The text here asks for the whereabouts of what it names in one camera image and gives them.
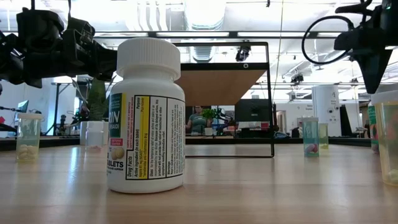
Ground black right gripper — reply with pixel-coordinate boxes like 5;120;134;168
334;26;394;94

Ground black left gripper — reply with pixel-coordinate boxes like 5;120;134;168
60;43;118;82

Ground large gummy supplement bottle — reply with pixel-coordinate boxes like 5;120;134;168
367;102;381;154

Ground large white aspirin bottle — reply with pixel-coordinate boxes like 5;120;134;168
106;37;187;194

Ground pink vial with pink pills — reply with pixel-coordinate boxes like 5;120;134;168
85;120;105;154

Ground yellow vial with yellow pills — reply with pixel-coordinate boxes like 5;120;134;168
318;123;330;149

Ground teal vial with red pills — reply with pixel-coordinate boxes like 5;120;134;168
301;116;320;157

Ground clear vial white pills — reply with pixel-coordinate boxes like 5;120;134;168
16;112;44;162

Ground green plant in white pot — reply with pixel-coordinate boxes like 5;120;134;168
73;76;118;146

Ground white round column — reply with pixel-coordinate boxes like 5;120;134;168
312;85;341;137

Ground overhead LED light bar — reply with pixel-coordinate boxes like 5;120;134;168
93;30;343;39

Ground person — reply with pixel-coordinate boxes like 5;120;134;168
185;105;212;135

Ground small background potted plant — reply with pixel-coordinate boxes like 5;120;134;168
202;108;218;136

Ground black background monitor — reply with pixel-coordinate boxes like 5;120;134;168
234;98;271;123

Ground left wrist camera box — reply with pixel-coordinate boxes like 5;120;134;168
63;17;96;47

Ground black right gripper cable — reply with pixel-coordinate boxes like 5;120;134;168
300;14;357;65

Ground black aluminium table frame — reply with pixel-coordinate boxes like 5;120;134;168
0;136;373;152

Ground wooden shelf, black metal frame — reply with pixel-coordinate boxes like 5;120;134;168
174;42;275;159

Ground black overhead camera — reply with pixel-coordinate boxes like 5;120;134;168
235;45;251;62

